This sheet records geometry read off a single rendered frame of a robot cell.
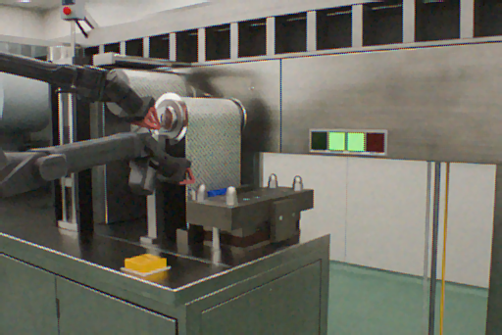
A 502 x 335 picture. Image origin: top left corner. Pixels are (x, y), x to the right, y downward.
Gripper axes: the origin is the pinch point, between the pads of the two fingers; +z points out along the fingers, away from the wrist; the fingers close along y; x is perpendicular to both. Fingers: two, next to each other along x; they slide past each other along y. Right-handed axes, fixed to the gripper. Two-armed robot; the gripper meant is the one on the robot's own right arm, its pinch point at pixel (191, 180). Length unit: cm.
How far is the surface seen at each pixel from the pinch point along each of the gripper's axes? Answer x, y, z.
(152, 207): -10.1, -9.0, -2.6
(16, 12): 243, -557, 130
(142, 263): -26.3, 12.3, -18.6
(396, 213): 69, -39, 260
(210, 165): 6.8, 0.3, 5.0
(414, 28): 52, 52, 9
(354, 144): 22.7, 35.5, 21.7
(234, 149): 15.4, 0.3, 13.1
